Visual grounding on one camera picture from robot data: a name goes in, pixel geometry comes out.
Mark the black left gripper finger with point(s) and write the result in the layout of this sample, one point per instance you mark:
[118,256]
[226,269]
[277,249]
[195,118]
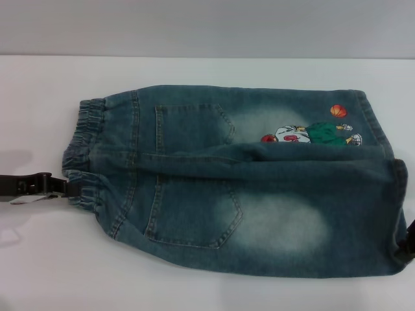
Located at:
[66,189]

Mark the blue denim shorts cartoon print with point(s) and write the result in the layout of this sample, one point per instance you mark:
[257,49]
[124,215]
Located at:
[201,181]

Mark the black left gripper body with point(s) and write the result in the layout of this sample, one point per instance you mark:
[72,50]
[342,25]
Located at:
[24,188]

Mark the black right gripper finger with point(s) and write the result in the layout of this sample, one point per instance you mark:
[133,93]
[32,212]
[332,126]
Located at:
[407,256]
[411,227]

